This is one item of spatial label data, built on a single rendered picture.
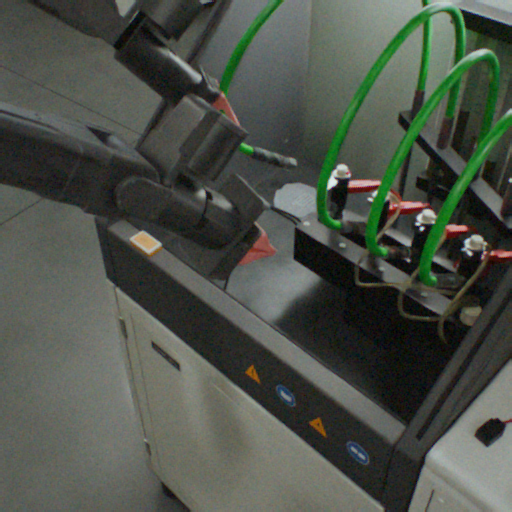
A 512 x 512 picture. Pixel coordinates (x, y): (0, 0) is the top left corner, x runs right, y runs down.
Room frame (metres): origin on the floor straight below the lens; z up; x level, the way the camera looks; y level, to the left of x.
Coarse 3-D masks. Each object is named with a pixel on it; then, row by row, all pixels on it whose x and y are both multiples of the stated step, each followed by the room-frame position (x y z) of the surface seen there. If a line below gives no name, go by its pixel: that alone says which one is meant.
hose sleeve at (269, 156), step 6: (258, 150) 0.85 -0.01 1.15; (264, 150) 0.86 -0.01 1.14; (252, 156) 0.84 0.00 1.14; (258, 156) 0.84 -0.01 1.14; (264, 156) 0.85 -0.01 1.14; (270, 156) 0.85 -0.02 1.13; (276, 156) 0.86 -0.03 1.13; (282, 156) 0.87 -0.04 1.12; (270, 162) 0.85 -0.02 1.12; (276, 162) 0.86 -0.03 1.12; (282, 162) 0.86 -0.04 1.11; (288, 162) 0.87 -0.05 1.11; (282, 168) 0.87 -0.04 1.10
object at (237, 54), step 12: (276, 0) 0.86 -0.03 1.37; (264, 12) 0.85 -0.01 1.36; (252, 24) 0.85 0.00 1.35; (432, 24) 1.00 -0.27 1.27; (252, 36) 0.84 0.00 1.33; (240, 48) 0.83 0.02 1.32; (420, 60) 1.01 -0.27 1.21; (228, 72) 0.82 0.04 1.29; (420, 72) 1.00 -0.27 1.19; (228, 84) 0.82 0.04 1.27; (420, 84) 1.00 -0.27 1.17; (420, 96) 1.00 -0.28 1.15
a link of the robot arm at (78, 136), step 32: (0, 128) 0.41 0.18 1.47; (32, 128) 0.42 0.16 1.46; (64, 128) 0.45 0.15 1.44; (96, 128) 0.50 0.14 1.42; (0, 160) 0.40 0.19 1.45; (32, 160) 0.42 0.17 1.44; (64, 160) 0.43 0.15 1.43; (96, 160) 0.44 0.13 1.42; (128, 160) 0.46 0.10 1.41; (64, 192) 0.42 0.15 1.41; (96, 192) 0.44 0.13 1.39
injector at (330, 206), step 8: (336, 176) 0.86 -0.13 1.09; (336, 184) 0.85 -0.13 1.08; (344, 184) 0.85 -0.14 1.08; (336, 192) 0.85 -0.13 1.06; (344, 192) 0.85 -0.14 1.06; (336, 200) 0.85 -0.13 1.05; (344, 200) 0.85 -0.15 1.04; (328, 208) 0.84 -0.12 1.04; (336, 208) 0.85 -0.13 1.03; (344, 208) 0.86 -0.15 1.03; (336, 216) 0.86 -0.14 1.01; (336, 232) 0.86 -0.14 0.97
